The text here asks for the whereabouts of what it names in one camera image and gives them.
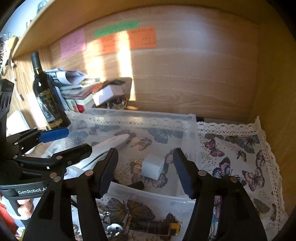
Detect pink paper note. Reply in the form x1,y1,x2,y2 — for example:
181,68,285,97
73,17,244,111
60,28,87,60

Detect white cardboard box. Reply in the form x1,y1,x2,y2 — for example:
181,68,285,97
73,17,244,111
92,84,125,106

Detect butterfly print lace cloth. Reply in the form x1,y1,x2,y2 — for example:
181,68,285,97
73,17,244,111
47,113,290,241

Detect green paper note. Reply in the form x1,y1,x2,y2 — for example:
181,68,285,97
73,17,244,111
94,21,138,39

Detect wooden shelf cabinet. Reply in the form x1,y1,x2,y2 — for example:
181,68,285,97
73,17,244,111
10,0,296,223

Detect pile of crumpled papers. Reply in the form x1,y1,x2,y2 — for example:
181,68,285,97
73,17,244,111
45,68,93,91

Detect brown box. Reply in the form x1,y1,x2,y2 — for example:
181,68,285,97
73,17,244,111
110,77,133,109

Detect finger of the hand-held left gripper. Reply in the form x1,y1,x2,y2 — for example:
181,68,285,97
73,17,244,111
16,143,93,179
6,127,69,155

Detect stack of books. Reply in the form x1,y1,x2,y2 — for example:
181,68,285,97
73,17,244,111
60,80,110,113

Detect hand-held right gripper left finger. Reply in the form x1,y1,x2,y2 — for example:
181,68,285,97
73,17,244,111
22,147,119,241

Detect orange paper note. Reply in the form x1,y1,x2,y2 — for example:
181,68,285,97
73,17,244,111
93,27,157,57

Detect clear plastic bin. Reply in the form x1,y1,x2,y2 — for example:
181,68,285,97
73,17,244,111
67,107,202,207

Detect brown cylindrical lighter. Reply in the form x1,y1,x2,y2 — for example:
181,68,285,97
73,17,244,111
125,218,181,236

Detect dark wine bottle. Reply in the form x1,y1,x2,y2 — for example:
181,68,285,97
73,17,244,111
31,51,71,131

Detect person's left hand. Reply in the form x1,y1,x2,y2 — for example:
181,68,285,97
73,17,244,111
17,198,36,219

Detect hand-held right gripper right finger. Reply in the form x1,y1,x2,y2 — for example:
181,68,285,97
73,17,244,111
172,148,269,241

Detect white charger plug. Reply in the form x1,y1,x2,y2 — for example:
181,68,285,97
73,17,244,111
134,153,165,180

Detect small metal trinket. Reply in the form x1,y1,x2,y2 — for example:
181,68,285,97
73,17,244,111
106,223,130,240

